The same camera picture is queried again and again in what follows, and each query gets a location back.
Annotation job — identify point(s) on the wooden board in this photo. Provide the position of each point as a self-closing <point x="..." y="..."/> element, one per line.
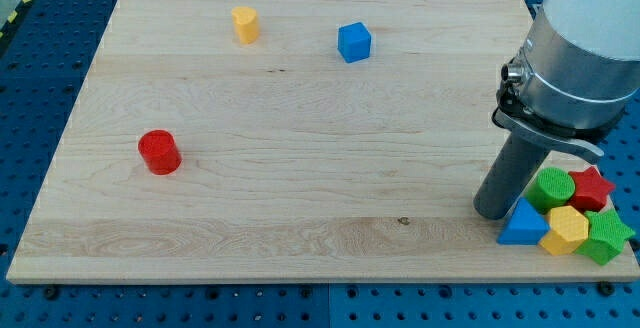
<point x="297" y="167"/>

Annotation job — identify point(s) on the green star block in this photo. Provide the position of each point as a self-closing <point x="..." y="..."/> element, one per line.
<point x="607" y="236"/>

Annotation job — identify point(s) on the green cylinder block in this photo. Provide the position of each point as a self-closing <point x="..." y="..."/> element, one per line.
<point x="552" y="187"/>

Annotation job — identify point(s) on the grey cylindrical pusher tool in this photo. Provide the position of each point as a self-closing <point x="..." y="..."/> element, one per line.
<point x="515" y="165"/>

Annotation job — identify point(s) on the yellow heart block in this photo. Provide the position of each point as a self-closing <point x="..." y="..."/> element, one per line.
<point x="246" y="24"/>

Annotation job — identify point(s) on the yellow hexagon block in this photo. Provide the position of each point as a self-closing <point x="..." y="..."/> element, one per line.
<point x="568" y="229"/>

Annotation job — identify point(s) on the red cylinder block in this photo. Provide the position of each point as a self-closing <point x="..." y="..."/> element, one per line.
<point x="159" y="152"/>

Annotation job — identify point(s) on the blue triangle block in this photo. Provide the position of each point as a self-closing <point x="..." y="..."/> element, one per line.
<point x="524" y="227"/>

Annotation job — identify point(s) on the blue cube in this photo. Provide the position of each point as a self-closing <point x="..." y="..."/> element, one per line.
<point x="354" y="42"/>

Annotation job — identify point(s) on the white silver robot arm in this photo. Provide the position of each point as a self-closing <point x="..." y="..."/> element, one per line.
<point x="564" y="90"/>

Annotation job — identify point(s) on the red star block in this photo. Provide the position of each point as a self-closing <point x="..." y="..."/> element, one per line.
<point x="592" y="190"/>

